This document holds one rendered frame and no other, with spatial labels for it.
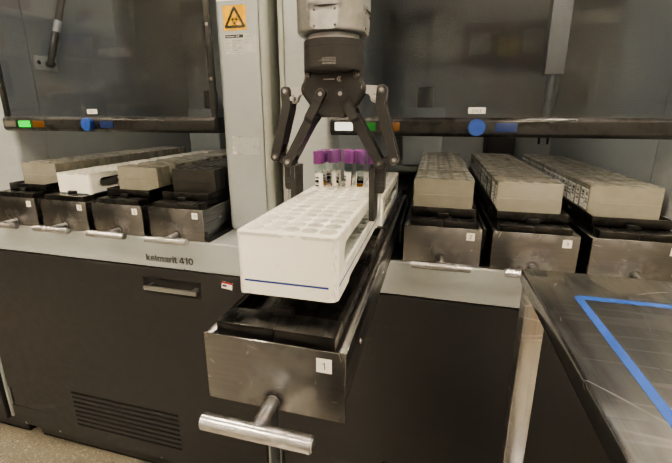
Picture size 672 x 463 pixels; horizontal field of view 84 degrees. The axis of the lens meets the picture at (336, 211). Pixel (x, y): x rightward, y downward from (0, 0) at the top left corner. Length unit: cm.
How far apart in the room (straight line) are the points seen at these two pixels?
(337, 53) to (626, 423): 41
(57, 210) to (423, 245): 85
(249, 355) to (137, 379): 81
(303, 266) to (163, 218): 59
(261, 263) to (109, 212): 67
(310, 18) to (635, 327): 45
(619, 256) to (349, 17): 56
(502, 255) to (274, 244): 47
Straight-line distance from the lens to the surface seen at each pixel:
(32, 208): 117
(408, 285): 74
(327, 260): 34
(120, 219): 98
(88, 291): 113
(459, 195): 76
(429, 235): 70
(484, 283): 74
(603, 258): 76
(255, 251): 36
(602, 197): 81
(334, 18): 47
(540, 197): 78
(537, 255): 73
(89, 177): 107
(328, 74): 49
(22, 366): 145
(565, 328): 40
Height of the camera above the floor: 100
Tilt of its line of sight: 14 degrees down
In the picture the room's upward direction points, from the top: straight up
